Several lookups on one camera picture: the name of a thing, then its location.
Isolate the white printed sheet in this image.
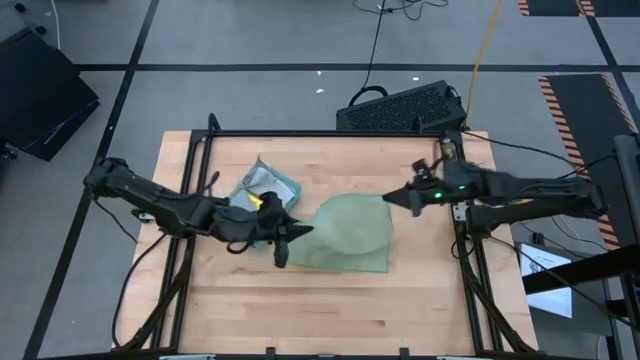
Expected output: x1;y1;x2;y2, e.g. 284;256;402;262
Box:
519;242;574;319

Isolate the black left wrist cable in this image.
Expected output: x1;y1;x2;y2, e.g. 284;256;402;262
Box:
199;170;261;255

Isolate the small grey ribbed towel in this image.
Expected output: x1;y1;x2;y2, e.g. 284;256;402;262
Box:
242;172;296;206

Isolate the teal translucent plastic bin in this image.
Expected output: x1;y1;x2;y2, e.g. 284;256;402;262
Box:
229;158;303;251

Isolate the large black case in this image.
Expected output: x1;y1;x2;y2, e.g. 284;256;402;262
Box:
0;27;100;162

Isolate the black arm base cable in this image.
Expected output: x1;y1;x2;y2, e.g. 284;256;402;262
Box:
110;232;169;349

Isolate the black metal stand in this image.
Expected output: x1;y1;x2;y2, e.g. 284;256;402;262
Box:
522;244;640;360

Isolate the yellow cable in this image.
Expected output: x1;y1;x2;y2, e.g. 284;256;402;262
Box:
464;0;504;126

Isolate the black floor cable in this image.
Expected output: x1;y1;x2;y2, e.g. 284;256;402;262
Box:
348;0;450;107

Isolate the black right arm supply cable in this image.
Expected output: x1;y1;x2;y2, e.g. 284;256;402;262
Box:
462;130;576;166

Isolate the grey padded post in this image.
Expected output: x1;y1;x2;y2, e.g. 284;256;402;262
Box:
613;134;640;246

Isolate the black perforated computer case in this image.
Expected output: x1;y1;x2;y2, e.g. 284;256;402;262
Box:
335;79;469;133

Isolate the pale green microfiber towel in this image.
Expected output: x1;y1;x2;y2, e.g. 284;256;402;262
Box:
287;193;395;274

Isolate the black mat with hazard stripes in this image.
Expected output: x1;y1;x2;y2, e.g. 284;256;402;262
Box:
518;0;640;18
537;73;640;251

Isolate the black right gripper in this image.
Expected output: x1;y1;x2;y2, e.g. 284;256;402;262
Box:
382;158;476;217

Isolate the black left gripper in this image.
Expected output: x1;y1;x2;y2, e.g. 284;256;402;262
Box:
214;192;315;269

